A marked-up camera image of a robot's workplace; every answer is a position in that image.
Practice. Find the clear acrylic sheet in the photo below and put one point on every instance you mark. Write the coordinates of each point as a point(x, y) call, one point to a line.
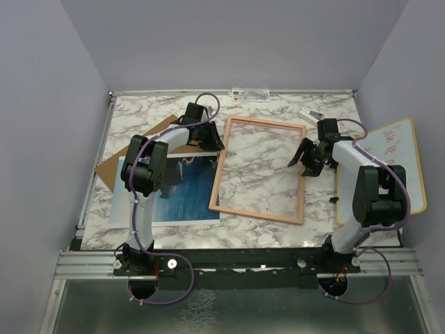
point(257, 170)

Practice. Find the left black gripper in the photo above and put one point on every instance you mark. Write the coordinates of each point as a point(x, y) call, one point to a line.
point(214, 142)

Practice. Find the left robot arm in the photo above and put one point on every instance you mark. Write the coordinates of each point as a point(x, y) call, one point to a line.
point(144, 170)

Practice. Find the white marker eraser piece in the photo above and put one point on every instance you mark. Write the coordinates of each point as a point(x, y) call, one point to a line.
point(310, 116)

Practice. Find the pink picture frame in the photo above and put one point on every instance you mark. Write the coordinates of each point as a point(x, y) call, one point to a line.
point(257, 170)

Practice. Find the small label card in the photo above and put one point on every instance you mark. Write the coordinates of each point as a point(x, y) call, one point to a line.
point(250, 95)

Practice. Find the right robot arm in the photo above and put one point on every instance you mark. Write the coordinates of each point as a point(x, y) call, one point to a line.
point(380, 201)

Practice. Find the blue landscape photo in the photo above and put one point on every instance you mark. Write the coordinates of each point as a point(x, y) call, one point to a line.
point(185, 193)

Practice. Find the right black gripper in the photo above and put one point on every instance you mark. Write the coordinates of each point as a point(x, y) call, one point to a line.
point(305, 144)

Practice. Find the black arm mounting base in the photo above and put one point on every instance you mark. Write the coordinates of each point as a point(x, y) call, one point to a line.
point(232, 268)

